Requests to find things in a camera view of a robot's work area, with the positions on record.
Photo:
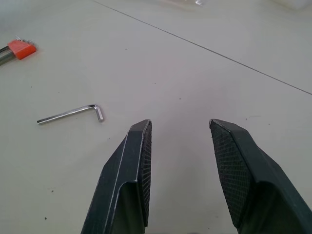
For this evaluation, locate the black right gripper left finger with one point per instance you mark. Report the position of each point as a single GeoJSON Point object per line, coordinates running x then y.
{"type": "Point", "coordinates": [122, 185]}

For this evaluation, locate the orange hex key holder set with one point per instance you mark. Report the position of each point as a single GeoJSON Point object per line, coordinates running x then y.
{"type": "Point", "coordinates": [21, 49]}

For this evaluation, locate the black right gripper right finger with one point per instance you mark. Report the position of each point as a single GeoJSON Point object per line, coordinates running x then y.
{"type": "Point", "coordinates": [253, 185]}

